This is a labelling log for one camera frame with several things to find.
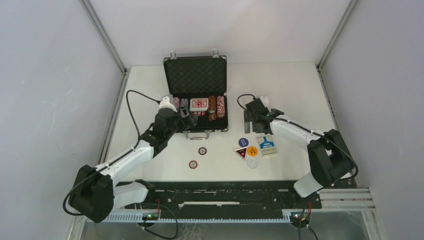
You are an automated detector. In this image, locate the orange big blind button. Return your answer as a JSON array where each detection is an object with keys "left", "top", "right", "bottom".
[{"left": 246, "top": 146, "right": 258, "bottom": 157}]

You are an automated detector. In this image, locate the orange black poker chip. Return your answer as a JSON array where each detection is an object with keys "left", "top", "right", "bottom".
[{"left": 198, "top": 147, "right": 207, "bottom": 156}]

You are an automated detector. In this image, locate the mixed chip stack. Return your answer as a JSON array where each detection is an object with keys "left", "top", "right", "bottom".
[
  {"left": 179, "top": 98, "right": 189, "bottom": 111},
  {"left": 172, "top": 97, "right": 180, "bottom": 111}
]

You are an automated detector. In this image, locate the red white chip stack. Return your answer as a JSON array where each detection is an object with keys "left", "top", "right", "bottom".
[{"left": 216, "top": 96, "right": 226, "bottom": 118}]

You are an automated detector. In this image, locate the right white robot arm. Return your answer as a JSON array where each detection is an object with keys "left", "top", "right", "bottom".
[{"left": 243, "top": 97, "right": 358, "bottom": 208}]

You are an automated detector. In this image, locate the blue small blind button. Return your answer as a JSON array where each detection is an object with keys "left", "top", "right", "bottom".
[{"left": 238, "top": 137, "right": 249, "bottom": 148}]

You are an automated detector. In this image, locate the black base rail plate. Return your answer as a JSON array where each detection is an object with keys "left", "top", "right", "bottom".
[{"left": 145, "top": 180, "right": 306, "bottom": 217}]

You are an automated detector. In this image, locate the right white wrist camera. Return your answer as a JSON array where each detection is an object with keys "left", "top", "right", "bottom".
[{"left": 257, "top": 95, "right": 269, "bottom": 108}]

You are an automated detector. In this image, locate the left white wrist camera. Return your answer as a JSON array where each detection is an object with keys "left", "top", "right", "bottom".
[{"left": 158, "top": 95, "right": 177, "bottom": 113}]

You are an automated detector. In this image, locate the left mixed chip stack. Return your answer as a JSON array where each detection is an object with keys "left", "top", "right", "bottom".
[{"left": 172, "top": 97, "right": 180, "bottom": 111}]

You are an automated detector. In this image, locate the red poker chip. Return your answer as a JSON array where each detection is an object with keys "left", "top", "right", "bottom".
[{"left": 189, "top": 160, "right": 198, "bottom": 169}]

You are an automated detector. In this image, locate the right controller board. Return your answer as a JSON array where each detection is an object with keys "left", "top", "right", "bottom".
[{"left": 290, "top": 212, "right": 311, "bottom": 222}]

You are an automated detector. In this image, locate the red playing card deck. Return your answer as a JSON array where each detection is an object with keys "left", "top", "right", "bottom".
[{"left": 189, "top": 98, "right": 209, "bottom": 112}]

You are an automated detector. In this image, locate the orange chip stack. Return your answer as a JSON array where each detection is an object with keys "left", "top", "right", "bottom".
[{"left": 208, "top": 95, "right": 217, "bottom": 121}]

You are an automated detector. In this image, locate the white cable duct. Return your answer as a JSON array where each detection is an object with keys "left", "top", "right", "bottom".
[{"left": 103, "top": 211, "right": 292, "bottom": 223}]

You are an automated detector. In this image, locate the controller board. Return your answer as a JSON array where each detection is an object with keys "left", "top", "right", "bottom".
[
  {"left": 290, "top": 212, "right": 311, "bottom": 222},
  {"left": 142, "top": 213, "right": 159, "bottom": 221}
]

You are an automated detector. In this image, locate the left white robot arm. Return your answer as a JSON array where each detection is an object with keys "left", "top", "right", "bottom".
[{"left": 62, "top": 108, "right": 198, "bottom": 223}]

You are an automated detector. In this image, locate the left controller board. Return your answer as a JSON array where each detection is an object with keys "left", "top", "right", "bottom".
[{"left": 142, "top": 213, "right": 159, "bottom": 221}]

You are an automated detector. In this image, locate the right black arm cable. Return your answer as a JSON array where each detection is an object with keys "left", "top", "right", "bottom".
[{"left": 236, "top": 94, "right": 359, "bottom": 181}]

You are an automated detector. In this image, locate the clear dealer button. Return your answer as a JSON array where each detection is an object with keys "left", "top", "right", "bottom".
[{"left": 246, "top": 157, "right": 259, "bottom": 169}]

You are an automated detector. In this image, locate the red triangular all-in button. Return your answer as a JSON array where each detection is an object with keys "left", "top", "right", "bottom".
[{"left": 233, "top": 147, "right": 248, "bottom": 161}]

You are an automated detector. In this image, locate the black aluminium poker case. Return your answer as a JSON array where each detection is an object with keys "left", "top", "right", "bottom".
[{"left": 162, "top": 49, "right": 229, "bottom": 135}]

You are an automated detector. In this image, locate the blue striped card box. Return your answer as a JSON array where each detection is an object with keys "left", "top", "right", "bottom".
[{"left": 257, "top": 135, "right": 277, "bottom": 157}]

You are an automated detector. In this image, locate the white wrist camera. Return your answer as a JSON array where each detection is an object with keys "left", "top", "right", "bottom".
[
  {"left": 257, "top": 95, "right": 269, "bottom": 108},
  {"left": 158, "top": 95, "right": 177, "bottom": 113}
]

